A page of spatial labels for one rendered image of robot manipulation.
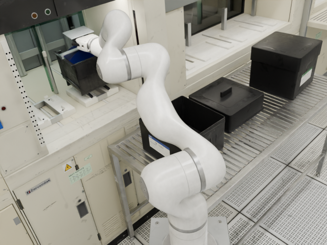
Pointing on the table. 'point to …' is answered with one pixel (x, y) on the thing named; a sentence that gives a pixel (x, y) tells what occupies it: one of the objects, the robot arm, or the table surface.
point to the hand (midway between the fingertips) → (79, 37)
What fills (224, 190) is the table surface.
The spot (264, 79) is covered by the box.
